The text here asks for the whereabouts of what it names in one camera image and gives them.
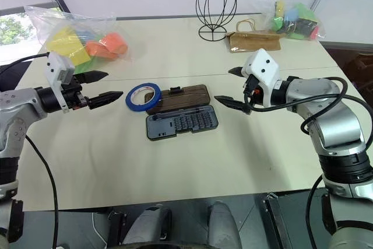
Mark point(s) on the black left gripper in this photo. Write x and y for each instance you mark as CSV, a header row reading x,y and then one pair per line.
x,y
71,93

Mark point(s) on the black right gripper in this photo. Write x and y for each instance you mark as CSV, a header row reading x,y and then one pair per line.
x,y
251,84

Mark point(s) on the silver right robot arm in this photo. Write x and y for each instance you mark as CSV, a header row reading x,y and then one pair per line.
x,y
335,120

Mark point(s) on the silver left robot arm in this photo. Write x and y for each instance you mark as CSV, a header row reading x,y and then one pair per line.
x,y
17,109

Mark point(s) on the screwdriver bit case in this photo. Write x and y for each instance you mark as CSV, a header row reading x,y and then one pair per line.
x,y
180,123

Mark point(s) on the blue tape roll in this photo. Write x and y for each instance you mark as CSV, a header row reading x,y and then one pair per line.
x,y
130,102

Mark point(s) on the orange foam block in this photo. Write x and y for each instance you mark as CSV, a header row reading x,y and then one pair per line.
x,y
97,50

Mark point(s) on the orange foam cylinder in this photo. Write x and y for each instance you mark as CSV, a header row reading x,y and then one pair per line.
x,y
115,42

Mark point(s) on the brown paper bag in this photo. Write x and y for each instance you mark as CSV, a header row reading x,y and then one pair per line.
x,y
253,42

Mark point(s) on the yellow foam block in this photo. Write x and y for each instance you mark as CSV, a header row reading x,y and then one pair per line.
x,y
67,45

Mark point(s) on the clear bag with black block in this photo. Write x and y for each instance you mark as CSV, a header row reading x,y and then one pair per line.
x,y
268,7

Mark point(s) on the clear bag with orange blocks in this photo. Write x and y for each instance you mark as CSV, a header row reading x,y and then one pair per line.
x,y
43,18

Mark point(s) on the blue foam block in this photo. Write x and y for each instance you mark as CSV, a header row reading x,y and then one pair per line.
x,y
290,15

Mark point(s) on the black foam block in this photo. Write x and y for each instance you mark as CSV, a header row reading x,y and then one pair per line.
x,y
304,27

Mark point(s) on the large green foam block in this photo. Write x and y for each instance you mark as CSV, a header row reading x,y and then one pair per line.
x,y
304,13

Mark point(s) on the dark brown furniture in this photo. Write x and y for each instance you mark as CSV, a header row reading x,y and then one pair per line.
x,y
355,62

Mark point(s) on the grey rounded robot part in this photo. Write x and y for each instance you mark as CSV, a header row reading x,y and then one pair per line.
x,y
223,225

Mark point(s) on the dark rounded robot part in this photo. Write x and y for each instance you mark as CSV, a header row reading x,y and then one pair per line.
x,y
148,225

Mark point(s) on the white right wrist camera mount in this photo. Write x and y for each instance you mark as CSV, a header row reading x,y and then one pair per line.
x,y
262,62

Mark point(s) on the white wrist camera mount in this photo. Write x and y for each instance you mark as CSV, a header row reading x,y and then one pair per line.
x,y
55,65
262,62

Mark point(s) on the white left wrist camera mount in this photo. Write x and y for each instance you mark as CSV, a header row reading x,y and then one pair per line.
x,y
55,65

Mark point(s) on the black table frame bracket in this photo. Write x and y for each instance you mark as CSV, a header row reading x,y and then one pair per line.
x,y
277,222

